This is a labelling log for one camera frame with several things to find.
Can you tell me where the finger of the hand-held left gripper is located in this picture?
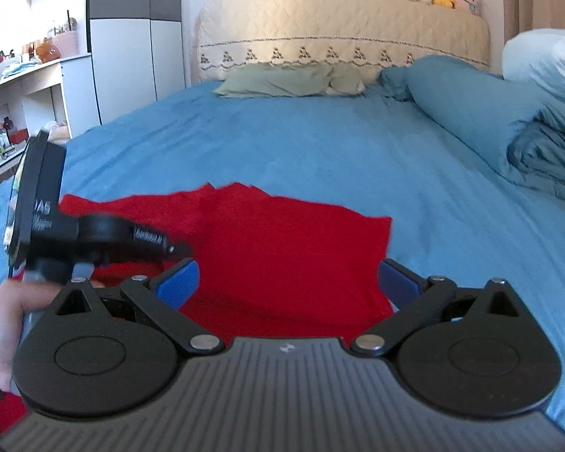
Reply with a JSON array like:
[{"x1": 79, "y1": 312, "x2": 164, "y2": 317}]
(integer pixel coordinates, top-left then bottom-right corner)
[{"x1": 80, "y1": 214, "x2": 194, "y2": 265}]

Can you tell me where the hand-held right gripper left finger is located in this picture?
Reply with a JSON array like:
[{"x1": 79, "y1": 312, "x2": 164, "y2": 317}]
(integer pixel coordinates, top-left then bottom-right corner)
[{"x1": 52, "y1": 258, "x2": 227, "y2": 356}]

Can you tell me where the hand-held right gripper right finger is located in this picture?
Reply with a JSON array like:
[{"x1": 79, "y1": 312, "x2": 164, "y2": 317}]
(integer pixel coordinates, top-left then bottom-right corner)
[{"x1": 350, "y1": 258, "x2": 523, "y2": 357}]

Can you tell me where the red cloth garment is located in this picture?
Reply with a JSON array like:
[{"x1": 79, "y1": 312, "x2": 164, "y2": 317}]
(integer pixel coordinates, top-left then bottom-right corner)
[{"x1": 0, "y1": 181, "x2": 394, "y2": 436}]

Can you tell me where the person's left hand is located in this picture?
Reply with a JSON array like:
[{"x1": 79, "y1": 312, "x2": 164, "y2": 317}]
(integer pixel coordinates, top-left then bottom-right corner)
[{"x1": 0, "y1": 281, "x2": 61, "y2": 388}]

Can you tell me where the white desk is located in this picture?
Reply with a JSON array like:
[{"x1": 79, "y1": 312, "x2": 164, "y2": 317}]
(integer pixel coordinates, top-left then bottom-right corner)
[{"x1": 0, "y1": 52, "x2": 101, "y2": 190}]

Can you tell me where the orange plush toy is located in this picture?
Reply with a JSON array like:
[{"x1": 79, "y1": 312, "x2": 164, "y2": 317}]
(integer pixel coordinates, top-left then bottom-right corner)
[{"x1": 35, "y1": 41, "x2": 60, "y2": 64}]

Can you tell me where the pink storage box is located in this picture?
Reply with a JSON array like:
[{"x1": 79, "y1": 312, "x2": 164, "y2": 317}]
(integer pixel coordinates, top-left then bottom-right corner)
[{"x1": 52, "y1": 31, "x2": 80, "y2": 57}]

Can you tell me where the blue bed sheet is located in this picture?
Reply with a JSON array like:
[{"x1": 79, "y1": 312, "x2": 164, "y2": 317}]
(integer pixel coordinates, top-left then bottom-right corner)
[{"x1": 0, "y1": 54, "x2": 565, "y2": 440}]

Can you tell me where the white grey wardrobe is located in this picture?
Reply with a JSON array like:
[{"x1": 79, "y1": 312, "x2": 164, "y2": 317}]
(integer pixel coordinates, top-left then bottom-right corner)
[{"x1": 86, "y1": 0, "x2": 187, "y2": 129}]

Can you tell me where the blue folded duvet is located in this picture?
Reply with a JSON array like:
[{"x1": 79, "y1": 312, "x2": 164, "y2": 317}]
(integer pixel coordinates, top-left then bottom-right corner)
[{"x1": 380, "y1": 54, "x2": 565, "y2": 201}]

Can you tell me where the large green pillow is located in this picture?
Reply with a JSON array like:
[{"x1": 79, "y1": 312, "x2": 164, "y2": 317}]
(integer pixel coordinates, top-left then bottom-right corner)
[{"x1": 214, "y1": 63, "x2": 333, "y2": 99}]

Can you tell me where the small green pillow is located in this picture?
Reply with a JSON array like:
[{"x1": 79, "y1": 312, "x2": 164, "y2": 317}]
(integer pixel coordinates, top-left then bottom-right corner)
[{"x1": 328, "y1": 63, "x2": 366, "y2": 95}]

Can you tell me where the cream quilted headboard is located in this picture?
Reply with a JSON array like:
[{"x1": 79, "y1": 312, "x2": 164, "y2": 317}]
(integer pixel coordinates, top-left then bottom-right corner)
[{"x1": 195, "y1": 0, "x2": 492, "y2": 84}]

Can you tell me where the light blue pillow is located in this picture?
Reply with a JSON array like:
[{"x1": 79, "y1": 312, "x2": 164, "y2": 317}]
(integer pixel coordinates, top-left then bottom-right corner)
[{"x1": 501, "y1": 28, "x2": 565, "y2": 101}]

